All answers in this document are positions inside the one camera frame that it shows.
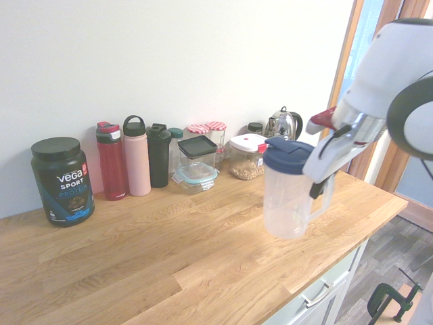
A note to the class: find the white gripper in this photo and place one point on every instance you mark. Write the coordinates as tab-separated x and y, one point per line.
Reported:
331	162

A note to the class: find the clear pitcher with blue lid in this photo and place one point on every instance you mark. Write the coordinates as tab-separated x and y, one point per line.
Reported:
287	203

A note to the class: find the pink water bottle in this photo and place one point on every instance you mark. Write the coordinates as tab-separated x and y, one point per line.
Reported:
137	162

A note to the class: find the red water bottle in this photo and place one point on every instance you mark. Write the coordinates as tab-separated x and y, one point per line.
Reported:
111	169

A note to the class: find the chrome French press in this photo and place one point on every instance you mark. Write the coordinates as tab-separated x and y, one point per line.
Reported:
285	125

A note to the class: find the cereal container with white lid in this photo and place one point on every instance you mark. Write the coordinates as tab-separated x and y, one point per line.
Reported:
245	169

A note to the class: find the jar with black lid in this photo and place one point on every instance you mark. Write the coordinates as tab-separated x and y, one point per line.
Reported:
254	127

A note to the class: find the white kitchen cabinet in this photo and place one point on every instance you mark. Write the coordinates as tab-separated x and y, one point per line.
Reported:
338	281

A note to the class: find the small jar red gingham lid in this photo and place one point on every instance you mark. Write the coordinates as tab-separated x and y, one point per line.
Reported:
220	154

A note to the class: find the tall jar red gingham lid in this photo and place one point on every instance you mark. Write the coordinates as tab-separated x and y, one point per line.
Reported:
198	129
216	126

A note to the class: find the green clamp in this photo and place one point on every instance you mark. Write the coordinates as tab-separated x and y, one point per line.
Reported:
382	298

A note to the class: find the glass container with teal lid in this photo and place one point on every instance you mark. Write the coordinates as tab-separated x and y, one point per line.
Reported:
196	179

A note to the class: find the square container with black lid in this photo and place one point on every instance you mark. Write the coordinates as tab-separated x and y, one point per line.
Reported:
198	145

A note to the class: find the clear bottle with green lid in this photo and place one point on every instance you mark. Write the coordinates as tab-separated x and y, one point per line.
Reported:
175	133

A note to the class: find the black shaker bottle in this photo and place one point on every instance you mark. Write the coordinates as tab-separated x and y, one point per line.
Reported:
159	159

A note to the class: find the black Vega protein tub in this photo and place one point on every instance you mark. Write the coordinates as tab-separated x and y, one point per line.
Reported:
64	189

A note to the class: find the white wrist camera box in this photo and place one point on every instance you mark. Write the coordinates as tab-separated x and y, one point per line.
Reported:
321	120

